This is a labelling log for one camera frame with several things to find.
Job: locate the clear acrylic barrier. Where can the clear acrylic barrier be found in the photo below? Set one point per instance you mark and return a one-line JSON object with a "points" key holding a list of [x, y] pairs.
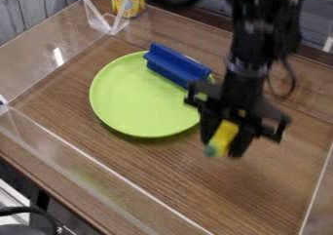
{"points": [[155, 186]]}

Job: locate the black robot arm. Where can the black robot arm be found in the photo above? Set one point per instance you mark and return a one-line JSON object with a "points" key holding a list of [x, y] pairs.
{"points": [[265, 37]]}

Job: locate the green plate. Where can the green plate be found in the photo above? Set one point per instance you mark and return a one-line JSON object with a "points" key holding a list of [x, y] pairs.
{"points": [[137, 102]]}

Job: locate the yellow toy banana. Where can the yellow toy banana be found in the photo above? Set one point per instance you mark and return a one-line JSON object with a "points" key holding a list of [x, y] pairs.
{"points": [[220, 142]]}

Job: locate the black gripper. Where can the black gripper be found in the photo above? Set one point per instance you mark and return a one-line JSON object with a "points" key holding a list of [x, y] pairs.
{"points": [[240, 103]]}

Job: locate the blue plastic block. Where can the blue plastic block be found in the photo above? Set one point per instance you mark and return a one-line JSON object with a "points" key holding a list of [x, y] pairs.
{"points": [[175, 66]]}

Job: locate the yellow labelled can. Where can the yellow labelled can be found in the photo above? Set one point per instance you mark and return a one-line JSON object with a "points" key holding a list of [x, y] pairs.
{"points": [[135, 7]]}

